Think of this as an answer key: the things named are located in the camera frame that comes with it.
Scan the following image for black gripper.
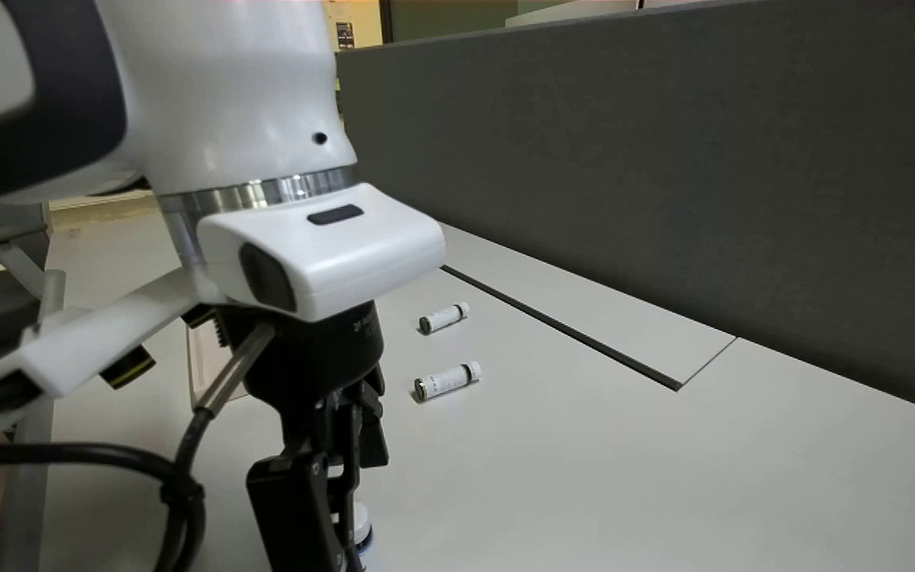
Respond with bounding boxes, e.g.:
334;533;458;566
211;301;395;572

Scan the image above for white bottle with dark band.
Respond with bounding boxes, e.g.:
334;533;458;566
417;299;474;340
406;359;485;407

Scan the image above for dark grey partition panel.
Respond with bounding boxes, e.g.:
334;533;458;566
334;0;915;427

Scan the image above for dark green board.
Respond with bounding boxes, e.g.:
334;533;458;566
379;0;522;48

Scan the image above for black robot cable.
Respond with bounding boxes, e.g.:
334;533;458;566
0;316;278;572

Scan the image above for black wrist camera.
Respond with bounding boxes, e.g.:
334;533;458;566
94;344;158;392

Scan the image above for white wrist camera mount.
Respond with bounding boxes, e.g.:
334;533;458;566
0;268;220;411

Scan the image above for grey table cable flap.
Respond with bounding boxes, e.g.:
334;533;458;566
434;221;741;394

